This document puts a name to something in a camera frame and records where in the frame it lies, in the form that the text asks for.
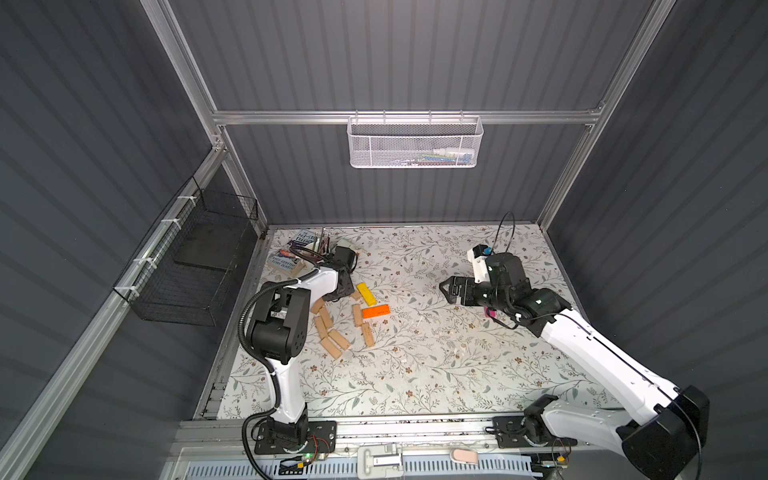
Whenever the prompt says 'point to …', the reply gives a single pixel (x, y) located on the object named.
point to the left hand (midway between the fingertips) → (342, 290)
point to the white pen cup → (321, 245)
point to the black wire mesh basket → (181, 274)
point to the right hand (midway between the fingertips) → (458, 285)
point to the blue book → (289, 263)
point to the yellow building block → (367, 294)
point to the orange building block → (376, 311)
